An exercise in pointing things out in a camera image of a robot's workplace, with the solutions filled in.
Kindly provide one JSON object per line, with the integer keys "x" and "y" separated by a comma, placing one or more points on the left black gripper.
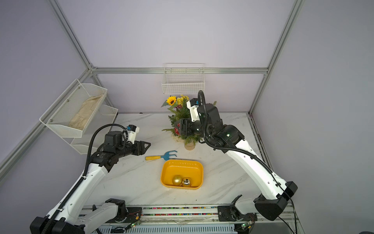
{"x": 139, "y": 147}

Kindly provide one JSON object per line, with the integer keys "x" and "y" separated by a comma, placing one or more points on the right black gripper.
{"x": 188, "y": 125}

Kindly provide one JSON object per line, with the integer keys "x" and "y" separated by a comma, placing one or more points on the blue yellow toy rake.
{"x": 166, "y": 156}

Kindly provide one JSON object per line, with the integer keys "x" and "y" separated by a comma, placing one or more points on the yellow plastic tray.
{"x": 185, "y": 168}

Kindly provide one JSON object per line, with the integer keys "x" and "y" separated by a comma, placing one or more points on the matte gold ball ornament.
{"x": 177, "y": 180}

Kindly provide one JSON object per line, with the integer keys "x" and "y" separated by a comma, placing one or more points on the shiny gold ball ornament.
{"x": 186, "y": 182}

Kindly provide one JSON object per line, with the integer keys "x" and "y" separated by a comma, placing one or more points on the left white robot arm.
{"x": 64, "y": 217}

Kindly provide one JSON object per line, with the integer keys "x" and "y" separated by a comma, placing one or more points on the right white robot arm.
{"x": 276, "y": 193}

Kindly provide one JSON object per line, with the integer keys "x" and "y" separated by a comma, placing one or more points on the small green christmas tree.
{"x": 182, "y": 117}

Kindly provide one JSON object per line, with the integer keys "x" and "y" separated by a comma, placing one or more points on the sunflower bouquet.
{"x": 175, "y": 103}

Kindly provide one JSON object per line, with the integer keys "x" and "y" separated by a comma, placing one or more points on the beige cloth in shelf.
{"x": 81, "y": 118}

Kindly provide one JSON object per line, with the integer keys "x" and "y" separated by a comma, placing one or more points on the white two-tier mesh shelf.
{"x": 61, "y": 112}

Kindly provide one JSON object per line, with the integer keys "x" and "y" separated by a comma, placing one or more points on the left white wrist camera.
{"x": 132, "y": 131}

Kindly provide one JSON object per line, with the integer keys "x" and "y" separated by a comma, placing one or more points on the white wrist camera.
{"x": 132, "y": 131}
{"x": 193, "y": 105}

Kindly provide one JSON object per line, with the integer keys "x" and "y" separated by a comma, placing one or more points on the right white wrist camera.
{"x": 193, "y": 105}

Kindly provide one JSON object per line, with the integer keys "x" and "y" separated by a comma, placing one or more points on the white wire wall basket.
{"x": 183, "y": 78}

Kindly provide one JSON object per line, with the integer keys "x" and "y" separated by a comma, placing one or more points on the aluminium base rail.
{"x": 200, "y": 219}

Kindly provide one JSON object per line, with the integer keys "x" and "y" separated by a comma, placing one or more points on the aluminium enclosure frame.
{"x": 91, "y": 72}

